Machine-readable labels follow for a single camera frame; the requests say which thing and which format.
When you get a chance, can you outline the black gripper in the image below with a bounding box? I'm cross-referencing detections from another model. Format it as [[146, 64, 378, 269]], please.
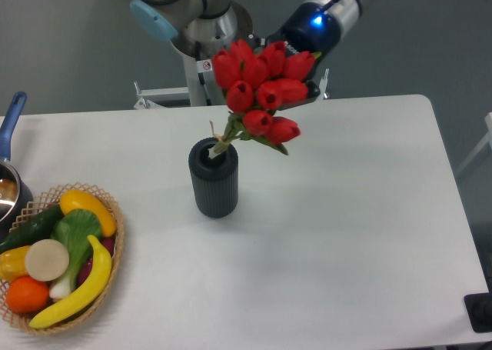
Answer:
[[248, 2, 343, 111]]

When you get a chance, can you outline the red tulip bouquet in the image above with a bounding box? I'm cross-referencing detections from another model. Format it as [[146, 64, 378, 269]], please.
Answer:
[[209, 39, 321, 159]]

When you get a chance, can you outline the dark grey ribbed vase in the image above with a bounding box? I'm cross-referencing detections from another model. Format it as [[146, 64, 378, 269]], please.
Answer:
[[188, 138, 238, 218]]

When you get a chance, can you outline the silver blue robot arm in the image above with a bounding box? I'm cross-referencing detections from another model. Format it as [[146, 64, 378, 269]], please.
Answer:
[[130, 0, 374, 109]]

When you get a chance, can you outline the purple red vegetable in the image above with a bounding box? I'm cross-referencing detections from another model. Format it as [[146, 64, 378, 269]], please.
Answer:
[[77, 237, 115, 288]]

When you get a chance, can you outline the yellow squash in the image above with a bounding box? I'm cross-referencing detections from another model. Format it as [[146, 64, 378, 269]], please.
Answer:
[[59, 189, 117, 238]]

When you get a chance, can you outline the green bok choy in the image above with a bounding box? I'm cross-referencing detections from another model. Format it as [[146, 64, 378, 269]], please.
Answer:
[[49, 208, 101, 302]]

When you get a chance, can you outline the woven wicker basket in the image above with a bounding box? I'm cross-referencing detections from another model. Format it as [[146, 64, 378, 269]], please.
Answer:
[[1, 182, 125, 335]]

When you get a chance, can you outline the yellow banana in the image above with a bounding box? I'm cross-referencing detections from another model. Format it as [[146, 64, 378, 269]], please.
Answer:
[[29, 235, 112, 329]]

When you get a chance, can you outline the green cucumber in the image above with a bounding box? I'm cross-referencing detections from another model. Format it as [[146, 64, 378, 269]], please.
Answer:
[[1, 205, 64, 253]]

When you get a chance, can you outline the beige round radish slice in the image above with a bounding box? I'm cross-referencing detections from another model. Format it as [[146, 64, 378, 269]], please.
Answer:
[[24, 239, 69, 282]]

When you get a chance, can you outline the black device at table edge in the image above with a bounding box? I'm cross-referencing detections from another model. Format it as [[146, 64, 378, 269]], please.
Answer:
[[464, 292, 491, 333]]

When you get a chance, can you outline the yellow bell pepper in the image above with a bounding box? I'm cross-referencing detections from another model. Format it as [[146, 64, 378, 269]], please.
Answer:
[[0, 245, 31, 282]]

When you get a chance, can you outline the orange fruit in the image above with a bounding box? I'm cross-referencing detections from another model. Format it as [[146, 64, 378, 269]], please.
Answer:
[[5, 276, 49, 314]]

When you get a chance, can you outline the black pedestal cable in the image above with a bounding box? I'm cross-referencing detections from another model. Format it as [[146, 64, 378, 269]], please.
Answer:
[[194, 41, 213, 107]]

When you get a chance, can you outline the white frame at right edge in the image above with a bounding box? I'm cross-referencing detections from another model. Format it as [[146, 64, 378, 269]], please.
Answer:
[[455, 112, 491, 179]]

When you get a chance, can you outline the blue handled saucepan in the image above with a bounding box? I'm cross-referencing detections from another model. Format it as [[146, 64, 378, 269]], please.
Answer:
[[1, 92, 33, 242]]

